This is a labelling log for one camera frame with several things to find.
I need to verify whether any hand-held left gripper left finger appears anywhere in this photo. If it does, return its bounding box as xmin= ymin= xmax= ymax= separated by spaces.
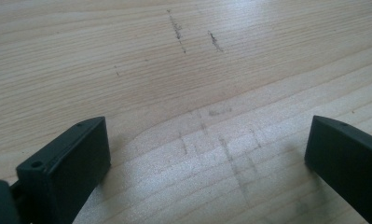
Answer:
xmin=15 ymin=116 xmax=112 ymax=224

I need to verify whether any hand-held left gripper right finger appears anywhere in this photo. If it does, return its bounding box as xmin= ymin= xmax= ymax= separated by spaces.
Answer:
xmin=304 ymin=115 xmax=372 ymax=224

